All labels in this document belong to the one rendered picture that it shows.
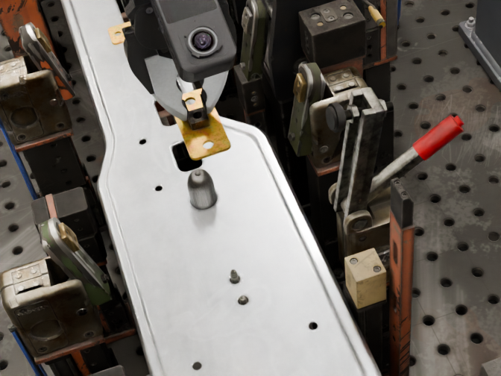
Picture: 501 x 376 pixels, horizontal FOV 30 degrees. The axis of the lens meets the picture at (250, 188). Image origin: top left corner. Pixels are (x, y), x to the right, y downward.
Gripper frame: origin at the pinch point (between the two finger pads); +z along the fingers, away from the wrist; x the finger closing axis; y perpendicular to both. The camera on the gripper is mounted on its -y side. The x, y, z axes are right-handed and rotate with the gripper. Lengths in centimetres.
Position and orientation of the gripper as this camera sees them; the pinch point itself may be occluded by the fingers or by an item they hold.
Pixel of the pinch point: (196, 110)
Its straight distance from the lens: 84.8
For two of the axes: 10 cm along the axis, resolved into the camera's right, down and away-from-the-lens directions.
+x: -9.4, 3.1, -1.2
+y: -3.1, -7.0, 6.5
